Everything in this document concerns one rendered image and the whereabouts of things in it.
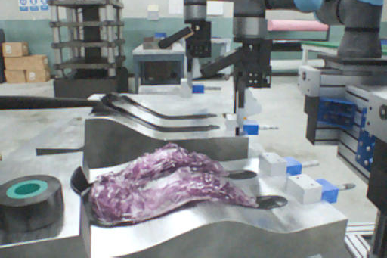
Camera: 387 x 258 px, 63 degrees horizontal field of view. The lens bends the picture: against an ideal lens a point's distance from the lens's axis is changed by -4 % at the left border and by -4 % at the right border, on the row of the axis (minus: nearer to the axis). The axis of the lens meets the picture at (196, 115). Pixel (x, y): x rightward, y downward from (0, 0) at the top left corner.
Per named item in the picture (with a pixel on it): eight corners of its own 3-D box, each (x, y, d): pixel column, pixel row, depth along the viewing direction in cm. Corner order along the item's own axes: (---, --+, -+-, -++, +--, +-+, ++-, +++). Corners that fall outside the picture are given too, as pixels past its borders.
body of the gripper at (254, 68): (270, 91, 74) (273, 38, 71) (233, 91, 74) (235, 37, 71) (264, 85, 82) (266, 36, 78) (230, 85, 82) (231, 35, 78)
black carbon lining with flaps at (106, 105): (216, 120, 94) (217, 88, 91) (221, 139, 78) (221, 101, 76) (97, 119, 93) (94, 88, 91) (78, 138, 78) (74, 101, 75)
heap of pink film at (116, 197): (223, 167, 65) (224, 130, 63) (267, 213, 49) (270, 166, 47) (89, 184, 58) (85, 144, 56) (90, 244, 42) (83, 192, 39)
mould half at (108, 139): (234, 136, 101) (236, 93, 98) (247, 172, 76) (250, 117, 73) (75, 135, 101) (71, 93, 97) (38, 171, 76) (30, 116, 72)
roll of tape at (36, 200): (20, 241, 34) (14, 213, 33) (-18, 219, 38) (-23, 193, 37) (78, 208, 41) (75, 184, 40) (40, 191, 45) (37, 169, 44)
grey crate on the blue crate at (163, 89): (186, 95, 437) (185, 85, 433) (187, 103, 398) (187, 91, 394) (140, 96, 432) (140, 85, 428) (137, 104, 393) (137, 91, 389)
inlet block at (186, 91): (220, 94, 111) (220, 79, 109) (221, 97, 106) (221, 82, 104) (181, 94, 110) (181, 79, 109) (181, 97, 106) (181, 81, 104)
